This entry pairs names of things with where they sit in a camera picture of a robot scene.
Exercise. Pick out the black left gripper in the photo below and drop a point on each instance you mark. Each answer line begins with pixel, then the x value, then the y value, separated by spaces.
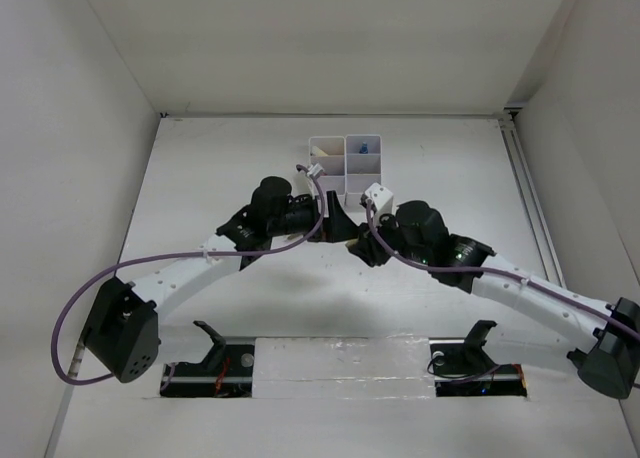
pixel 337 228

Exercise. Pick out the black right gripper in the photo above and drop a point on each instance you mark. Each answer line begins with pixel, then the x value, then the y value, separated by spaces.
pixel 367 250

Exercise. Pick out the yellow highlighter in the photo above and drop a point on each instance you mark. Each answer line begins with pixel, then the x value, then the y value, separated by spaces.
pixel 318 152

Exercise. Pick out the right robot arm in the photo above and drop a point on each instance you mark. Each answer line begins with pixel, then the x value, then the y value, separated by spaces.
pixel 594 340

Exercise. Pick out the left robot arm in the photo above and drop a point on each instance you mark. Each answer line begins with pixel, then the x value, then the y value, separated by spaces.
pixel 123 329

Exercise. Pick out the left white compartment organizer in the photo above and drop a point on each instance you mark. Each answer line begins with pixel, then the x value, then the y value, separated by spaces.
pixel 334 164

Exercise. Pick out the white compartment organizer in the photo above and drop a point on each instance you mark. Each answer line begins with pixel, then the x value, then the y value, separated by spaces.
pixel 361 170
pixel 334 164

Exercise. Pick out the right white compartment organizer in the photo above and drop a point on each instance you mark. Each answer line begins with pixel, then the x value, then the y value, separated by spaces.
pixel 361 170

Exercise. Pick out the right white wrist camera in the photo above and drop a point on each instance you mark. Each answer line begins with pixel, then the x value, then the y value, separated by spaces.
pixel 379 198

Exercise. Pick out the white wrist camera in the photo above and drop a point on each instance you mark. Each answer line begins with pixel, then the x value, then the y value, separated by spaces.
pixel 379 198
pixel 313 172

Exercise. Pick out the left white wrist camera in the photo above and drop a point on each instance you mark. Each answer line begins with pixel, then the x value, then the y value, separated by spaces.
pixel 313 172

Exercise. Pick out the aluminium frame rail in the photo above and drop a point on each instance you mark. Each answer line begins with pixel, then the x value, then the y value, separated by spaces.
pixel 529 197

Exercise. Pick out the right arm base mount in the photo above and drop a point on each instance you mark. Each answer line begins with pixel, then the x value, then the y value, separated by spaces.
pixel 462 369

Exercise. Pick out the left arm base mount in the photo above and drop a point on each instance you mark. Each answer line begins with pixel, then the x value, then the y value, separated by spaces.
pixel 207 365

